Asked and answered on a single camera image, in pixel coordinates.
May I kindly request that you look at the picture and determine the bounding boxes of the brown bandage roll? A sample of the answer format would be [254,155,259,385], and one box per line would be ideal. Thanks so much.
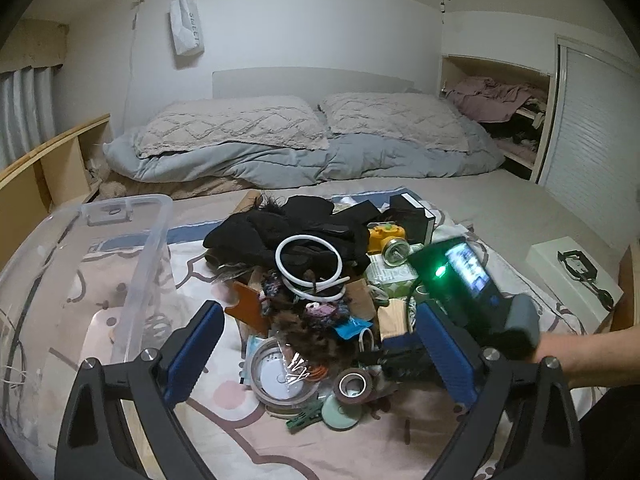
[333,367,373,405]

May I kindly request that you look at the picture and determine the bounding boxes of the mint green tape measure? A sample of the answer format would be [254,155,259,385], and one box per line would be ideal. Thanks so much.
[321,393,362,431]

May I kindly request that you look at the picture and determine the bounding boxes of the person right hand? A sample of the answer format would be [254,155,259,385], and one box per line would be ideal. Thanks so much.
[530,325,640,389]

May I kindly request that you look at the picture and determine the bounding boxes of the white box with glasses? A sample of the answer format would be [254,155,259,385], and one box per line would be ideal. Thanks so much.
[526,236,623,333]

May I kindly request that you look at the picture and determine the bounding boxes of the green patterned tissue pack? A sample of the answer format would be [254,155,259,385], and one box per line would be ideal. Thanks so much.
[364,255,418,298]

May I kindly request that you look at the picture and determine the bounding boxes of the black box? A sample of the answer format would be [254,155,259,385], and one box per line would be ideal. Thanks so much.
[390,193,436,245]

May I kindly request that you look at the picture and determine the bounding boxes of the blue foil packet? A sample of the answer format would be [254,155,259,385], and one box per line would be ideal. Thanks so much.
[333,316,372,340]

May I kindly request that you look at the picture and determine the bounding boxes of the clear plastic storage bin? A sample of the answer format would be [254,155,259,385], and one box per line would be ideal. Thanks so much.
[1,194,184,468]

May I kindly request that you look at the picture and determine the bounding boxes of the crocheted blue purple piece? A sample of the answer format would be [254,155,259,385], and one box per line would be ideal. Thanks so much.
[259,270,350,330]

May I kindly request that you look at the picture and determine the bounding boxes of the brown fur piece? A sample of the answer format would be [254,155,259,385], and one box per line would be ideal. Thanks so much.
[271,310,357,366]

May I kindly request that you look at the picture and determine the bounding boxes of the orange rubber bands bag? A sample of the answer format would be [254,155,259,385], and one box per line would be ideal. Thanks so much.
[243,336,319,416]

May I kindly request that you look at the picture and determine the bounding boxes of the orange leather piece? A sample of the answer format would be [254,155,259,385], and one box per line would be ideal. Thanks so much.
[224,282,271,337]

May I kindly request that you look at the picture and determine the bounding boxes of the green clothespin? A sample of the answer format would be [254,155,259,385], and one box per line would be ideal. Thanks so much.
[286,400,323,434]

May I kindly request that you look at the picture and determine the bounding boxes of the right beige pillow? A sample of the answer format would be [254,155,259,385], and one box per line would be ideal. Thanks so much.
[319,92,470,153]

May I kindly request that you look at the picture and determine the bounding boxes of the beige pillow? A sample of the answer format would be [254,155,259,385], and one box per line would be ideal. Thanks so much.
[134,96,329,158]
[319,92,470,153]

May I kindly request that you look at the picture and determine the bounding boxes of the pink clothes in closet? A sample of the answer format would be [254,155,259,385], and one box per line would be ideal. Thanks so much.
[445,77,547,124]

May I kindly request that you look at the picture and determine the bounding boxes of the black clothing pile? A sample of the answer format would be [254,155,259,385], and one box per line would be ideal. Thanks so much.
[203,195,380,276]

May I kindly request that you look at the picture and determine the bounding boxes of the wooden shelf unit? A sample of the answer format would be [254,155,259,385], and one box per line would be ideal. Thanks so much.
[1,114,110,263]

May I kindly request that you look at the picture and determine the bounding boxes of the grey blue duvet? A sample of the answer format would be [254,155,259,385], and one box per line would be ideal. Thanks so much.
[103,119,504,188]

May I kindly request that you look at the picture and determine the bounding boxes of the left beige pillow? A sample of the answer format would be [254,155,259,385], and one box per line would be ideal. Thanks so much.
[134,96,329,158]

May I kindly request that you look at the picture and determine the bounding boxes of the grey curtain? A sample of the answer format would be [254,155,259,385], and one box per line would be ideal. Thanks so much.
[0,67,56,169]

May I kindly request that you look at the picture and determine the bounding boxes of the white hanging bag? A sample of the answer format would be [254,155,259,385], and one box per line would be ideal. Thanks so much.
[169,0,204,56]

